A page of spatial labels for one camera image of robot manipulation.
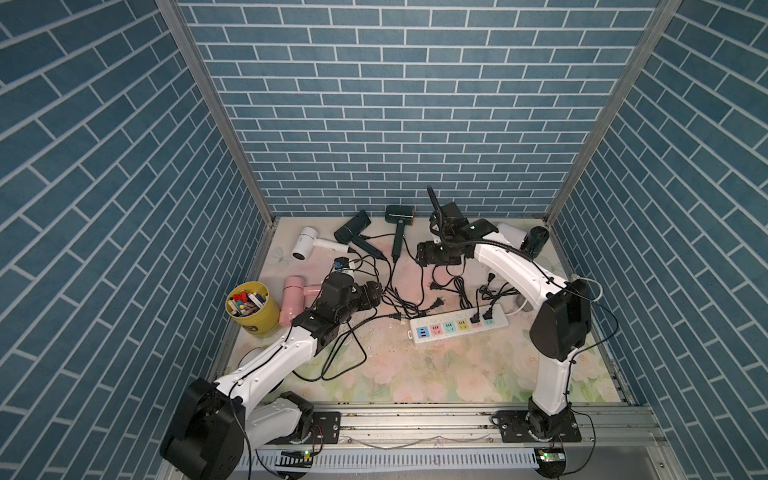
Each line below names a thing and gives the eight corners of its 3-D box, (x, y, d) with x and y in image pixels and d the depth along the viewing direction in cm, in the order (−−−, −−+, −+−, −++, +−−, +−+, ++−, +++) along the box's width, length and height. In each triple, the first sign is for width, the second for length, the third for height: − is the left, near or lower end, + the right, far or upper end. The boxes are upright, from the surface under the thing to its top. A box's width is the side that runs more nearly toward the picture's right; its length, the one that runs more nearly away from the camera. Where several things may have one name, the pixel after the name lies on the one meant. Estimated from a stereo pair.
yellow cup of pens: (242, 342, 91) (218, 319, 78) (254, 307, 98) (234, 281, 86) (281, 343, 91) (263, 320, 78) (290, 307, 99) (275, 281, 86)
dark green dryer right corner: (527, 265, 110) (539, 244, 101) (514, 254, 113) (525, 233, 104) (539, 255, 113) (553, 234, 104) (526, 245, 116) (538, 223, 107)
